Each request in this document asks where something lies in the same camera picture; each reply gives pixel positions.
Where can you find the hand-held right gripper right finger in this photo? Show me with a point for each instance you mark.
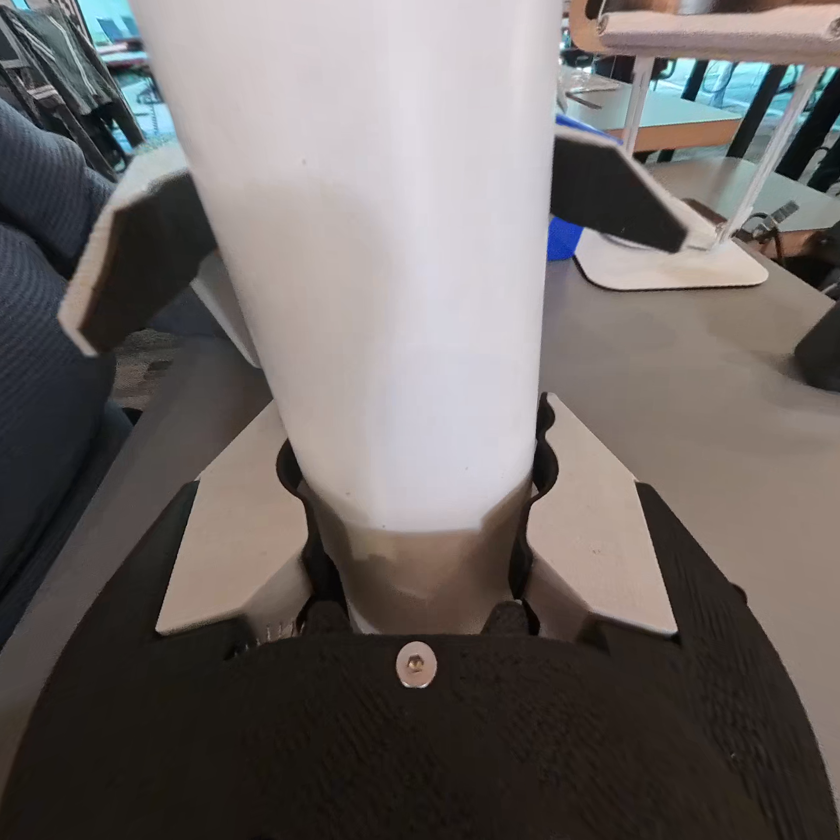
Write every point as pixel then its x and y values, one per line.
pixel 597 544

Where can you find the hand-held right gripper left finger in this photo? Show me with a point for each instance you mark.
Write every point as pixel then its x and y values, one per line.
pixel 229 544

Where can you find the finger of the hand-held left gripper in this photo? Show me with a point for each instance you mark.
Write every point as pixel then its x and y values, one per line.
pixel 610 190
pixel 144 262

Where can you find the blue storage bin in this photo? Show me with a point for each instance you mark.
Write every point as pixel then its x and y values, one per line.
pixel 561 239

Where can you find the white water bottle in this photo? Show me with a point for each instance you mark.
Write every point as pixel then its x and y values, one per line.
pixel 394 262

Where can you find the wood edged table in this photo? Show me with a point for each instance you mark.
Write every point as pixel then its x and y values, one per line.
pixel 656 115

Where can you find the dark striped jacket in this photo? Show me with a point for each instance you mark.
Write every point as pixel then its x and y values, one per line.
pixel 59 52

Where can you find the black equipment case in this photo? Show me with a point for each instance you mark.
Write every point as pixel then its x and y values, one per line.
pixel 820 348

